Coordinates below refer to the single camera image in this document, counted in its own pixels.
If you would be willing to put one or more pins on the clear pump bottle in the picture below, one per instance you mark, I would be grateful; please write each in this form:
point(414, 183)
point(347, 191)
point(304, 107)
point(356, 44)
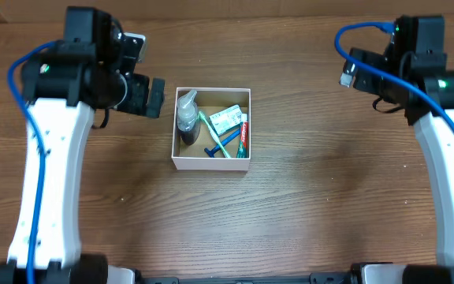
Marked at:
point(188, 123)

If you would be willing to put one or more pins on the green toothbrush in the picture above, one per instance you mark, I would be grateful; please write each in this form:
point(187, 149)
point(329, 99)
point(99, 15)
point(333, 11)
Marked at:
point(202, 117)

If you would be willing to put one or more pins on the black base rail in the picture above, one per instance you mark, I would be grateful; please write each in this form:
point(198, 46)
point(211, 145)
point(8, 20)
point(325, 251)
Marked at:
point(313, 278)

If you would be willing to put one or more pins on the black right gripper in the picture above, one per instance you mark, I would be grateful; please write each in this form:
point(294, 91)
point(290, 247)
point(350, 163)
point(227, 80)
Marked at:
point(366, 84)

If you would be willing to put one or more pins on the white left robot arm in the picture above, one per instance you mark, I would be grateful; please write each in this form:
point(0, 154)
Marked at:
point(58, 87)

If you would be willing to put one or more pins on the white cardboard box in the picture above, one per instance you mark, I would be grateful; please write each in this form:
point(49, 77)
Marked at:
point(211, 101)

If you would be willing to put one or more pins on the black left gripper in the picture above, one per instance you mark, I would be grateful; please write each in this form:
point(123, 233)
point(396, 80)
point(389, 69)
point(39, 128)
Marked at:
point(139, 102)

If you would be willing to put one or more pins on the green white soap box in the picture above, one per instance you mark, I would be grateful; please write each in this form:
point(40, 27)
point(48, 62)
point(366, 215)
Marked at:
point(225, 120)

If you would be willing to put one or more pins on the blue disposable razor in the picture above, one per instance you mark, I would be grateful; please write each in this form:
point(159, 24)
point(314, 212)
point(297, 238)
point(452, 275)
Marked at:
point(227, 140)

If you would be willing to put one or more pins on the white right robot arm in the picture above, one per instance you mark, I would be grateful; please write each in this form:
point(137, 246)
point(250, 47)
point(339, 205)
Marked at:
point(427, 96)

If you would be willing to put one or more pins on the teal toothpaste tube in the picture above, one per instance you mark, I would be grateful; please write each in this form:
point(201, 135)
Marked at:
point(242, 148)

